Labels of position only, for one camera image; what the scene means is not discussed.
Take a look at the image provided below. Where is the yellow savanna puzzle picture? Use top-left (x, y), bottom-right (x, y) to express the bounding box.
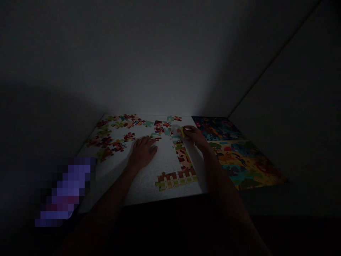
top-left (207, 139), bottom-right (289, 191)

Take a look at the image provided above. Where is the pile of loose puzzle pieces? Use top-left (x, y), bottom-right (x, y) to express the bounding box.
top-left (143, 115), bottom-right (183, 141)
top-left (86, 114), bottom-right (143, 164)

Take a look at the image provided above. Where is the assembled farm puzzle section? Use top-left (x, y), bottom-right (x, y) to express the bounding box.
top-left (155, 134), bottom-right (198, 192)

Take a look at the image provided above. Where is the person's left hand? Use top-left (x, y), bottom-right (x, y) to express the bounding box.
top-left (131, 135), bottom-right (158, 165)

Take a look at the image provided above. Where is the person's right hand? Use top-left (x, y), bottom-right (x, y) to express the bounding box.
top-left (183, 126), bottom-right (211, 150)

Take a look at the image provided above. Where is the dark blue puzzle picture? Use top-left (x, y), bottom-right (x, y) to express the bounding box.
top-left (191, 116), bottom-right (243, 142)

